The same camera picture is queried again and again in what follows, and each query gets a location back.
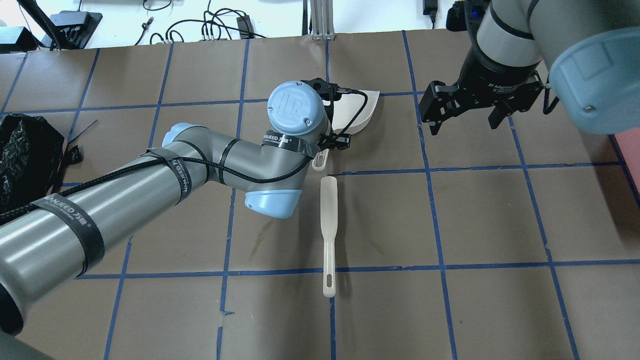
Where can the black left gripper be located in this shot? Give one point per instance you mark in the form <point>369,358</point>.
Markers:
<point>342,141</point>

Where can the pink plastic bin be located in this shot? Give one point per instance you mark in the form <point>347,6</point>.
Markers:
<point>627,145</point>

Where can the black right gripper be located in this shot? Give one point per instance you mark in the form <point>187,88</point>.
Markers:
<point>492,76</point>

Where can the white brush black bristles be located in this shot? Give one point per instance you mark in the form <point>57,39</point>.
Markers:
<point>329,230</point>

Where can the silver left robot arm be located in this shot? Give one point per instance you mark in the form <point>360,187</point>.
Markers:
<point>61,236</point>

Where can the beige plastic dustpan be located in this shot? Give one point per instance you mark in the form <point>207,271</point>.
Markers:
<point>351,115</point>

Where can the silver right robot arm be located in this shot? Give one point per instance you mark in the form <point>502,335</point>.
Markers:
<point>583,54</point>

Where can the aluminium frame post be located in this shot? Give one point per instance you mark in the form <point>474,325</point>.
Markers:
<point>318,20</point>

